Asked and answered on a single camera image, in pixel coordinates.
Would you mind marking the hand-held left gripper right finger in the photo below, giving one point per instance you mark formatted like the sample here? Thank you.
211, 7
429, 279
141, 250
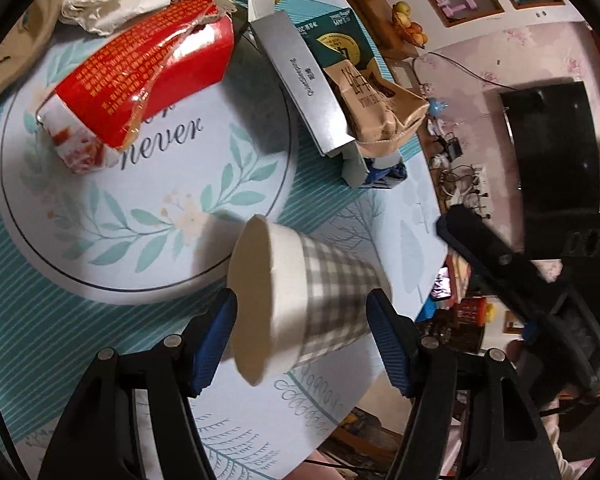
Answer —
390, 347

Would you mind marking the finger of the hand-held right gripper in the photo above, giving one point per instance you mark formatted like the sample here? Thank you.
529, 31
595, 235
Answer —
570, 350
490, 255

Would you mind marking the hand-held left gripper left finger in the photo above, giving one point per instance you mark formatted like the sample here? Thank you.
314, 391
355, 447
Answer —
214, 347

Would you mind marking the plaid paper cup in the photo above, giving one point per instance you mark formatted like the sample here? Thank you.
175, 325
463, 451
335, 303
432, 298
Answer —
285, 300

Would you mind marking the blue milk carton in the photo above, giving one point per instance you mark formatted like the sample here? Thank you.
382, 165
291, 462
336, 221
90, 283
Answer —
385, 176

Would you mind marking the black television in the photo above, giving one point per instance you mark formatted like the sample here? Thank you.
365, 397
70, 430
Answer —
550, 150

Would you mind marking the table with patterned tablecloth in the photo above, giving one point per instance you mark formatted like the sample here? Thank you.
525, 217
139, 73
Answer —
130, 260

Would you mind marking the blue figurine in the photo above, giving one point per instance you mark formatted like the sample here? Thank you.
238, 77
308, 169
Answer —
437, 107

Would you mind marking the brown snack bag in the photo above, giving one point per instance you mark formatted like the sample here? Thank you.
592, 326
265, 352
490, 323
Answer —
380, 110

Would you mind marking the bowl of fruit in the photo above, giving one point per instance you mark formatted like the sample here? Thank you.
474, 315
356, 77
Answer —
405, 17

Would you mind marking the grey cardboard box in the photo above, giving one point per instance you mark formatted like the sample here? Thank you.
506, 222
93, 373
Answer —
305, 80

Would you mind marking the pink letter decoration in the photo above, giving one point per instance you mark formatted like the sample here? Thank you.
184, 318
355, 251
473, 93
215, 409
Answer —
452, 0

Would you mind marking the dark green snack packet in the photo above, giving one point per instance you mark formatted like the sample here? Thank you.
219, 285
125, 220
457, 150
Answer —
337, 35

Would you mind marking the torn red food carton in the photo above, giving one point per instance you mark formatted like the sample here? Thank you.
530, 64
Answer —
145, 70

